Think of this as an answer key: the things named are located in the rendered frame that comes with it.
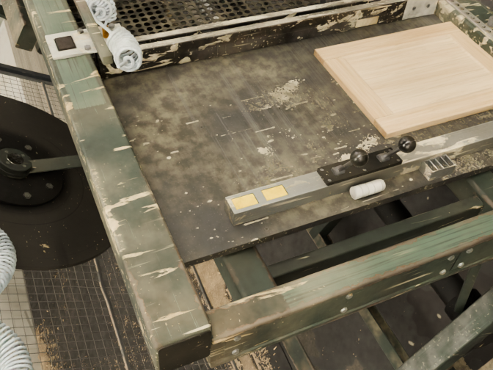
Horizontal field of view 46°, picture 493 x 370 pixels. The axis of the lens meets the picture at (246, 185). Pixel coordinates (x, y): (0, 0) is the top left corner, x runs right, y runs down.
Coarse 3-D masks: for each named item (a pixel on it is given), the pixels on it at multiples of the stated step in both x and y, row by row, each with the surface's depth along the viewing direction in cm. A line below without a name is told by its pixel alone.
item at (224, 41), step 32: (352, 0) 174; (384, 0) 176; (416, 0) 178; (64, 32) 145; (160, 32) 155; (192, 32) 157; (224, 32) 157; (256, 32) 161; (288, 32) 166; (320, 32) 171; (96, 64) 151; (160, 64) 155
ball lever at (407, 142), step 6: (402, 138) 122; (408, 138) 121; (414, 138) 122; (402, 144) 121; (408, 144) 121; (414, 144) 121; (396, 150) 126; (402, 150) 122; (408, 150) 121; (378, 156) 131; (384, 156) 130
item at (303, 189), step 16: (464, 128) 143; (480, 128) 143; (432, 144) 138; (448, 144) 139; (464, 144) 139; (480, 144) 141; (416, 160) 134; (304, 176) 128; (320, 176) 128; (368, 176) 130; (384, 176) 133; (256, 192) 123; (288, 192) 124; (304, 192) 124; (320, 192) 127; (336, 192) 129; (224, 208) 124; (240, 208) 120; (256, 208) 121; (272, 208) 123; (288, 208) 126
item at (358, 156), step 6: (354, 150) 118; (360, 150) 117; (354, 156) 117; (360, 156) 117; (366, 156) 117; (348, 162) 122; (354, 162) 117; (360, 162) 117; (366, 162) 118; (336, 168) 127; (342, 168) 125; (336, 174) 127
